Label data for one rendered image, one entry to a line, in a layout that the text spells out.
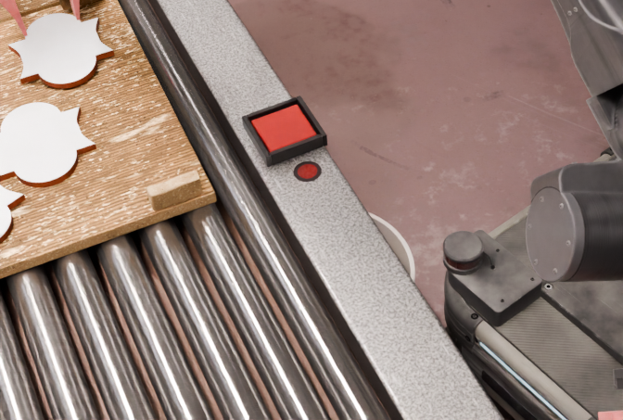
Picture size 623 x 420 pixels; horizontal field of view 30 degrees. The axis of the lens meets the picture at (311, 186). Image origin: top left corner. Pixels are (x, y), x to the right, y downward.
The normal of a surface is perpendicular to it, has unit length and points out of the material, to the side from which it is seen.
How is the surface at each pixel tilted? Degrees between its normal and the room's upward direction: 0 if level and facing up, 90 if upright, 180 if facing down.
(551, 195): 72
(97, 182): 0
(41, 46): 2
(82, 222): 0
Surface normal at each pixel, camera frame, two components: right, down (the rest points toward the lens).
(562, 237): -0.95, 0.00
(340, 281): -0.07, -0.68
